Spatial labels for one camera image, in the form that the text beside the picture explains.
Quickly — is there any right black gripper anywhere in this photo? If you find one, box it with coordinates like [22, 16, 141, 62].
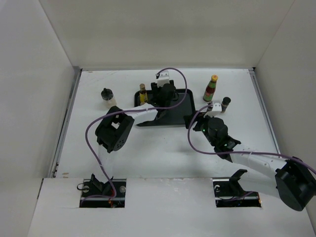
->
[184, 110, 217, 147]

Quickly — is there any yellow label oil bottle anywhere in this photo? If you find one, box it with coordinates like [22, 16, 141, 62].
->
[139, 83, 148, 105]

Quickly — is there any small pepper spice jar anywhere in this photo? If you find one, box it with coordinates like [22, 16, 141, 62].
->
[221, 97, 231, 113]

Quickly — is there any red chili sauce bottle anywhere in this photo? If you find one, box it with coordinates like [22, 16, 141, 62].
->
[203, 75, 218, 102]

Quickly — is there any clear shaker bottle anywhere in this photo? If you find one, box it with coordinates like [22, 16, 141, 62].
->
[101, 88, 117, 108]

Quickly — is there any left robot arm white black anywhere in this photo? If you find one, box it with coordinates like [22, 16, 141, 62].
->
[95, 79, 177, 179]

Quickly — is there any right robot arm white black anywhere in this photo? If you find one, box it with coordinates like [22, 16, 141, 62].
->
[184, 112, 316, 211]

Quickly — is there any black rectangular plastic tray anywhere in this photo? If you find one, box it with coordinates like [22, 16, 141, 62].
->
[134, 89, 196, 127]

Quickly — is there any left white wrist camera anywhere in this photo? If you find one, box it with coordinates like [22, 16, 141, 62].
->
[156, 70, 170, 87]

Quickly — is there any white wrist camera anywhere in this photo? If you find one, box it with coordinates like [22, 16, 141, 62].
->
[204, 101, 222, 117]
[156, 70, 170, 87]

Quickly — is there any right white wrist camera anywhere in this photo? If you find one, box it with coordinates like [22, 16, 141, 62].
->
[204, 101, 222, 117]

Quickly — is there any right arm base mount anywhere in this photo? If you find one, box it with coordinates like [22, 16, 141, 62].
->
[212, 169, 261, 208]

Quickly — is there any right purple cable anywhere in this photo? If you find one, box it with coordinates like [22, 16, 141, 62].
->
[187, 103, 316, 173]

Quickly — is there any purple cable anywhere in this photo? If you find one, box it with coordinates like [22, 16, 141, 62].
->
[187, 103, 316, 173]
[79, 67, 188, 207]

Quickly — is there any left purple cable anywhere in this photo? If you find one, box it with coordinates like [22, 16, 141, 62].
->
[79, 67, 188, 207]

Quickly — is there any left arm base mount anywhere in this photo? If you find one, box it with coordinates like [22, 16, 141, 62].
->
[77, 174, 127, 208]

